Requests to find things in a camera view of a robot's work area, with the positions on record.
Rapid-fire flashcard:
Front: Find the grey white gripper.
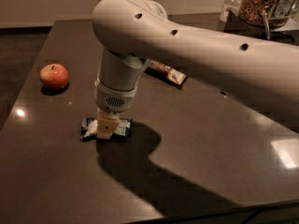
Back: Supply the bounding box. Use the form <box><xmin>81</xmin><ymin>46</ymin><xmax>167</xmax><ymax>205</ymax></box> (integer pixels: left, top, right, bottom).
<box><xmin>94</xmin><ymin>79</ymin><xmax>136</xmax><ymax>140</ymax></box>

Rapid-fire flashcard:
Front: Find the blue rxbar blueberry wrapper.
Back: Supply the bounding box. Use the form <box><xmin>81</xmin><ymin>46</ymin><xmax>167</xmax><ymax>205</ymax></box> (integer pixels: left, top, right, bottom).
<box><xmin>79</xmin><ymin>118</ymin><xmax>132</xmax><ymax>142</ymax></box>

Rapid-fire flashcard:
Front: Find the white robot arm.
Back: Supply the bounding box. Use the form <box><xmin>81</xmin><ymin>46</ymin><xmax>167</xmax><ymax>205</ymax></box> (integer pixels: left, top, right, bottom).
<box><xmin>92</xmin><ymin>0</ymin><xmax>299</xmax><ymax>131</ymax></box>

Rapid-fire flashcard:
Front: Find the brown chip bag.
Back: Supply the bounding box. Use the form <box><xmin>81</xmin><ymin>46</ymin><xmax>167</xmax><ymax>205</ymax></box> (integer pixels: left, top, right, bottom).
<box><xmin>146</xmin><ymin>61</ymin><xmax>187</xmax><ymax>87</ymax></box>

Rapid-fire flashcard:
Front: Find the red apple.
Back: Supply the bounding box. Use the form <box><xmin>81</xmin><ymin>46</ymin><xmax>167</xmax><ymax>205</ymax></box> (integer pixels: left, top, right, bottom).
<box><xmin>39</xmin><ymin>63</ymin><xmax>69</xmax><ymax>90</ymax></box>

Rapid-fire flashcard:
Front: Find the dark brown box stand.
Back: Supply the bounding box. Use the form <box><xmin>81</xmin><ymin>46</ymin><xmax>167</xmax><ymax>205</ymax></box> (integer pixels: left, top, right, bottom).
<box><xmin>224</xmin><ymin>11</ymin><xmax>264</xmax><ymax>37</ymax></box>

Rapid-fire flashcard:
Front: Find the clear plastic water bottle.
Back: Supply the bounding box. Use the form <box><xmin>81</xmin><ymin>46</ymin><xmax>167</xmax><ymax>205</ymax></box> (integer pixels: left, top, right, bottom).
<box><xmin>220</xmin><ymin>0</ymin><xmax>241</xmax><ymax>22</ymax></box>

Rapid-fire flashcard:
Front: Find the glass jar of nuts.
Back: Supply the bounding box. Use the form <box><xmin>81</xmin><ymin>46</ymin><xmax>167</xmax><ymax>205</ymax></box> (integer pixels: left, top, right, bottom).
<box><xmin>238</xmin><ymin>0</ymin><xmax>298</xmax><ymax>28</ymax></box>

